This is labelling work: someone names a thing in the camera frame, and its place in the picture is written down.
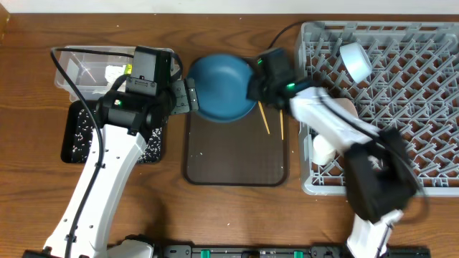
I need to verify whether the white cup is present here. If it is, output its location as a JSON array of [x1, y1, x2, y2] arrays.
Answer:
[[312, 135, 336, 166]]

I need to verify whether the black rail at table edge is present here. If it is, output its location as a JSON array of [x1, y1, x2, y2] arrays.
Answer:
[[107, 239, 431, 258]]

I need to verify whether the grey dishwasher rack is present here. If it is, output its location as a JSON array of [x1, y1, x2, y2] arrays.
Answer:
[[295, 21, 458, 197]]

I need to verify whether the black bin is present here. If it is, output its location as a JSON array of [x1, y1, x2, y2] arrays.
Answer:
[[60, 100, 168, 165]]

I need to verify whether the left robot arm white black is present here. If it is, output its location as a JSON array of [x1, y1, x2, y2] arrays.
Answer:
[[23, 46, 199, 257]]

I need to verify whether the dark blue plate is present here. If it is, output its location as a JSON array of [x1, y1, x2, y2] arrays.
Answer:
[[187, 54, 256, 123]]

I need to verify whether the light blue bowl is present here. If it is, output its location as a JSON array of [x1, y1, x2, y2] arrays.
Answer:
[[339, 42, 372, 83]]

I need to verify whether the waste paper wrapper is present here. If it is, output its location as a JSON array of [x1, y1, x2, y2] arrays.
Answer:
[[105, 64, 132, 86]]

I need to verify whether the brown serving tray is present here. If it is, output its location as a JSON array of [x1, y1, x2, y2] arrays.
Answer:
[[183, 103, 288, 187]]

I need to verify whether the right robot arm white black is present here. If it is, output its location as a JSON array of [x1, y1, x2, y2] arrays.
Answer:
[[247, 48, 420, 257]]

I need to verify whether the pink bowl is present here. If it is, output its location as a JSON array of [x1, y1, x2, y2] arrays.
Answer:
[[333, 98, 358, 118]]

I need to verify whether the clear plastic bin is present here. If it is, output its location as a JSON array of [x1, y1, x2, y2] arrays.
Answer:
[[54, 45, 181, 107]]

